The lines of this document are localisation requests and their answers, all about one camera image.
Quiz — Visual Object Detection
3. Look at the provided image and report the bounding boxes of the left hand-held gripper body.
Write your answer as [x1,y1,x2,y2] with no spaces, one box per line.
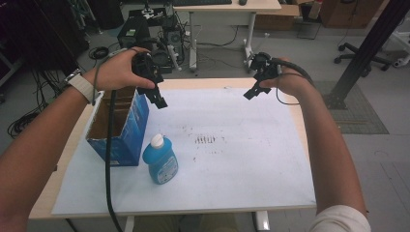
[132,51,164,89]

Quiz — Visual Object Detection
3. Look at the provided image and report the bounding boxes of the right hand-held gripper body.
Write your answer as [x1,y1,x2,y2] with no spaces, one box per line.
[249,51,283,83]

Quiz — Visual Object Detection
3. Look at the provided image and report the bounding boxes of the blue cardboard box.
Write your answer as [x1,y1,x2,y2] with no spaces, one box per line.
[85,86,150,167]

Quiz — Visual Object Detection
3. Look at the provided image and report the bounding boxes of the blue bottle with white cap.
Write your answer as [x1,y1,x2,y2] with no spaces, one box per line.
[142,133,179,186]

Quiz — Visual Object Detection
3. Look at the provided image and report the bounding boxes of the person's right hand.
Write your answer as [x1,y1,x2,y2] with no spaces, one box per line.
[259,57,312,98]

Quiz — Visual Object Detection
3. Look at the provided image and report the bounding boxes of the person's left hand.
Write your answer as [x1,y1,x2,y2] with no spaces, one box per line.
[91,46,157,92]

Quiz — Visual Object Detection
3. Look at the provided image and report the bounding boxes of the light wooden table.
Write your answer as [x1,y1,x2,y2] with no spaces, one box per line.
[28,76,318,232]

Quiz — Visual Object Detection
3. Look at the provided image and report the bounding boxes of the small black computer tower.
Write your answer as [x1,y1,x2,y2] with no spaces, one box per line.
[161,27,186,64]

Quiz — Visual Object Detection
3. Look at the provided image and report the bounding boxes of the large black computer tower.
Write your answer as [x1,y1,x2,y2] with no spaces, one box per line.
[116,14,153,51]

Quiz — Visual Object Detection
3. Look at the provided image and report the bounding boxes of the brown cardboard box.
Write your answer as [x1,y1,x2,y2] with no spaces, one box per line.
[254,4,302,32]

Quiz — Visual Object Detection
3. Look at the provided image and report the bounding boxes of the wristwatch with white band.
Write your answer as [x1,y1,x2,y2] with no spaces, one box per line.
[63,68,98,104]

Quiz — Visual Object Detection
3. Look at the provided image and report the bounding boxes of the white desk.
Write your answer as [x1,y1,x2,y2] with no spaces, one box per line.
[172,0,282,73]

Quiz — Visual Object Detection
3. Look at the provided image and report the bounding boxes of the white table mat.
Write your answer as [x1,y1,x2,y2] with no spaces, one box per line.
[51,87,317,217]

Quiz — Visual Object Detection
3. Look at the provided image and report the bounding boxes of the black keyboard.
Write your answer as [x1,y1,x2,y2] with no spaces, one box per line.
[172,0,233,8]

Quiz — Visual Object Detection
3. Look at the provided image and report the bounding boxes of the black office chair base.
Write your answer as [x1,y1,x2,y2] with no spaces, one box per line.
[334,43,393,73]

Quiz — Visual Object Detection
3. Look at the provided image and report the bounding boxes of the brown wooden cabinet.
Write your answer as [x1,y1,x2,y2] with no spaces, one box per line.
[318,0,388,29]

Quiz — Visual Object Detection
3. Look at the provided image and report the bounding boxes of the grey floor mat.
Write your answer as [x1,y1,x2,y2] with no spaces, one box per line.
[313,80,390,135]

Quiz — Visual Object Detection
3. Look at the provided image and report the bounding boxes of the black metal pillar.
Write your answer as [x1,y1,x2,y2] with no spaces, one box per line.
[323,0,410,110]

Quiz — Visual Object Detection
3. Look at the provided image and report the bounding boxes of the dark curtain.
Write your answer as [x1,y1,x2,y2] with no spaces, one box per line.
[0,0,90,77]

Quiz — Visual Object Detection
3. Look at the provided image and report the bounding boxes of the person's white sleeve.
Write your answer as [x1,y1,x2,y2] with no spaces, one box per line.
[308,205,372,232]

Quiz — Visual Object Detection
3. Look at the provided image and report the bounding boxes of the thin black right gripper wire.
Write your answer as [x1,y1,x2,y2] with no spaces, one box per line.
[275,72,305,106]

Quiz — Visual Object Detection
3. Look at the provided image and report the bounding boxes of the thick black right gripper cable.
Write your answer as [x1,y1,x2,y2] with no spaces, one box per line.
[270,57,315,86]

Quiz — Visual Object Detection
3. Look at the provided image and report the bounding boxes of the thick black gripper cable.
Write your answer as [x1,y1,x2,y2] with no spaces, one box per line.
[270,57,315,86]
[104,89,125,232]

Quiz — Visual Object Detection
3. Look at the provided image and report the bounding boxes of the coiled black cable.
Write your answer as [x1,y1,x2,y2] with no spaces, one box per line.
[88,46,110,61]

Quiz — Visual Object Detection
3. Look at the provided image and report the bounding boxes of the thick black left gripper cable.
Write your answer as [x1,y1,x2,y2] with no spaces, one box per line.
[104,89,125,232]

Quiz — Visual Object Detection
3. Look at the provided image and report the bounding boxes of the bundle of black floor cables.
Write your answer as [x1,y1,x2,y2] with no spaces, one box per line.
[7,69,71,139]

